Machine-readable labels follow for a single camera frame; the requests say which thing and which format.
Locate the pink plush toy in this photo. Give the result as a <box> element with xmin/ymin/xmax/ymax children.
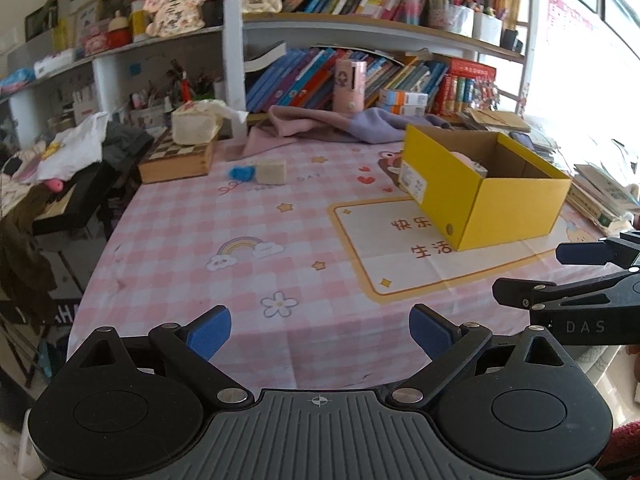
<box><xmin>447</xmin><ymin>151</ymin><xmax>488</xmax><ymax>172</ymax></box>

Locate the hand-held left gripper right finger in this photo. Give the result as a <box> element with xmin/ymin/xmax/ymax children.
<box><xmin>384</xmin><ymin>303</ymin><xmax>577</xmax><ymax>409</ymax></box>

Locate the beige rectangular block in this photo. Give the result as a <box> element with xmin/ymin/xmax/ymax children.
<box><xmin>254</xmin><ymin>159</ymin><xmax>287</xmax><ymax>185</ymax></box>

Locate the yellow cardboard box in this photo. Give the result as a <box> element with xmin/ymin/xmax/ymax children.
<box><xmin>400</xmin><ymin>124</ymin><xmax>574</xmax><ymax>252</ymax></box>

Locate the pink cloth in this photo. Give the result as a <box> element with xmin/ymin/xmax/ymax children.
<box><xmin>243</xmin><ymin>105</ymin><xmax>362</xmax><ymax>162</ymax></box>

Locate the pink checkered tablecloth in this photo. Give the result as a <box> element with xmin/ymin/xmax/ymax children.
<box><xmin>66</xmin><ymin>130</ymin><xmax>640</xmax><ymax>394</ymax></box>

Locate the dark olive clothing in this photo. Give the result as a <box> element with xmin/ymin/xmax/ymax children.
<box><xmin>0</xmin><ymin>194</ymin><xmax>58</xmax><ymax>333</ymax></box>

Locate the white bookshelf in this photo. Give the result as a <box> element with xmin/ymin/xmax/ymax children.
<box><xmin>0</xmin><ymin>0</ymin><xmax>534</xmax><ymax>147</ymax></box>

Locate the white pen cup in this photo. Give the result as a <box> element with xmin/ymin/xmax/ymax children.
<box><xmin>472</xmin><ymin>10</ymin><xmax>504</xmax><ymax>47</ymax></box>

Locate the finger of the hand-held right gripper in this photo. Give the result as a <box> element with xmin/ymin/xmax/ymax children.
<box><xmin>555</xmin><ymin>231</ymin><xmax>640</xmax><ymax>272</ymax></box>
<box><xmin>492</xmin><ymin>270</ymin><xmax>640</xmax><ymax>314</ymax></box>

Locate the pink handheld device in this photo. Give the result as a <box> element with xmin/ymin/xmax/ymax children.
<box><xmin>333</xmin><ymin>58</ymin><xmax>367</xmax><ymax>114</ymax></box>

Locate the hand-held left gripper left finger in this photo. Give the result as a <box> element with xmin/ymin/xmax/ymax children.
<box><xmin>67</xmin><ymin>305</ymin><xmax>257</xmax><ymax>413</ymax></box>

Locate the desk pen organiser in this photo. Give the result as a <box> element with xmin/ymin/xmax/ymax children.
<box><xmin>129</xmin><ymin>72</ymin><xmax>223</xmax><ymax>129</ymax></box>

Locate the brown paper envelope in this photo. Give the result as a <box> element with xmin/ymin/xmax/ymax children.
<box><xmin>465</xmin><ymin>108</ymin><xmax>532</xmax><ymax>134</ymax></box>

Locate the colourful paper figure decoration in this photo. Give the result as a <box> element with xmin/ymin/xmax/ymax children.
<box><xmin>472</xmin><ymin>80</ymin><xmax>502</xmax><ymax>112</ymax></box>

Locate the patterned pen cup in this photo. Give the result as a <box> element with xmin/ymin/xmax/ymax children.
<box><xmin>427</xmin><ymin>2</ymin><xmax>474</xmax><ymax>37</ymax></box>

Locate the floral cat figurine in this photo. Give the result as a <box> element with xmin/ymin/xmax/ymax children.
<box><xmin>143</xmin><ymin>0</ymin><xmax>207</xmax><ymax>39</ymax></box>

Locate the thick red book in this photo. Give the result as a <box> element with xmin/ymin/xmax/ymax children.
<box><xmin>449</xmin><ymin>58</ymin><xmax>498</xmax><ymax>82</ymax></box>

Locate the open white book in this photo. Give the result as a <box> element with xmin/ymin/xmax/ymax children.
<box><xmin>244</xmin><ymin>42</ymin><xmax>289</xmax><ymax>74</ymax></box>

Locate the wooden chess box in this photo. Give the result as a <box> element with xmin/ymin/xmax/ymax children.
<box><xmin>137</xmin><ymin>127</ymin><xmax>219</xmax><ymax>185</ymax></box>

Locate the pink wall poster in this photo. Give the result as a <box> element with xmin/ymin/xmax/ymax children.
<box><xmin>546</xmin><ymin>0</ymin><xmax>603</xmax><ymax>63</ymax></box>

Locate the stack of green-covered books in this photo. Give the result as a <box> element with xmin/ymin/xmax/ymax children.
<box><xmin>566</xmin><ymin>162</ymin><xmax>640</xmax><ymax>235</ymax></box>

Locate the row of colourful books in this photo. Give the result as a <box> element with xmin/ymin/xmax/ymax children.
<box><xmin>245</xmin><ymin>47</ymin><xmax>501</xmax><ymax>117</ymax></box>

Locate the orange blue white carton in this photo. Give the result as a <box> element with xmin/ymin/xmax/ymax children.
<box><xmin>378</xmin><ymin>88</ymin><xmax>430</xmax><ymax>107</ymax></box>
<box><xmin>375</xmin><ymin>102</ymin><xmax>427</xmax><ymax>116</ymax></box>

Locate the white printed shirt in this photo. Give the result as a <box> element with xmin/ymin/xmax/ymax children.
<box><xmin>11</xmin><ymin>111</ymin><xmax>110</xmax><ymax>184</ymax></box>

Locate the dark grey cloth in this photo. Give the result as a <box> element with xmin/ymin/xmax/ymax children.
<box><xmin>101</xmin><ymin>120</ymin><xmax>154</xmax><ymax>172</ymax></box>

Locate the cream tissue pack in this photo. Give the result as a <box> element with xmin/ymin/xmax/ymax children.
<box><xmin>170</xmin><ymin>98</ymin><xmax>249</xmax><ymax>146</ymax></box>

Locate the black stool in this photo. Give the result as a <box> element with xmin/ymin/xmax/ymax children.
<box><xmin>31</xmin><ymin>160</ymin><xmax>117</xmax><ymax>242</ymax></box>

